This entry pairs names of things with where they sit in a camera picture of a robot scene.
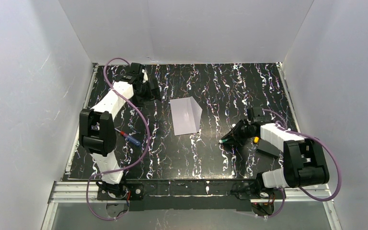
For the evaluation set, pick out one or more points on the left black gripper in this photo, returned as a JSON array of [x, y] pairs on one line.
[[152, 87]]

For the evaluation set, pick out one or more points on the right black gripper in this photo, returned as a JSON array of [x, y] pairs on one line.
[[237, 133]]

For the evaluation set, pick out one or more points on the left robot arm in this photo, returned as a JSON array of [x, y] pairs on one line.
[[97, 133]]

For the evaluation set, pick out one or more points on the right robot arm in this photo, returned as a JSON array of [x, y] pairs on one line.
[[304, 163]]

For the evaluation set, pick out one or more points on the lavender paper envelope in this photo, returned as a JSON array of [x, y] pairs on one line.
[[186, 116]]

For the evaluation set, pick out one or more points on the blue red screwdriver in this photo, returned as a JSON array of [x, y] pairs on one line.
[[128, 138]]

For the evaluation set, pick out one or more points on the white green glue stick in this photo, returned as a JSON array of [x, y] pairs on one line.
[[225, 140]]

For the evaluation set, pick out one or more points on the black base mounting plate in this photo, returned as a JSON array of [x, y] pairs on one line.
[[186, 194]]

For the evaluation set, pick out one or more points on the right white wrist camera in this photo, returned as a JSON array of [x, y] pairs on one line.
[[255, 115]]

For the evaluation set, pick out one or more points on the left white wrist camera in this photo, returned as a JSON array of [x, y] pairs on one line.
[[144, 76]]

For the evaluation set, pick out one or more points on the aluminium frame rail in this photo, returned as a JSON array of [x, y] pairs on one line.
[[74, 206]]

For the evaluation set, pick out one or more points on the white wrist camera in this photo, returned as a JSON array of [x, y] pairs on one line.
[[255, 115], [144, 76]]

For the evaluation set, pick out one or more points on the black square pad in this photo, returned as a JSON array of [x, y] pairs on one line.
[[267, 149]]

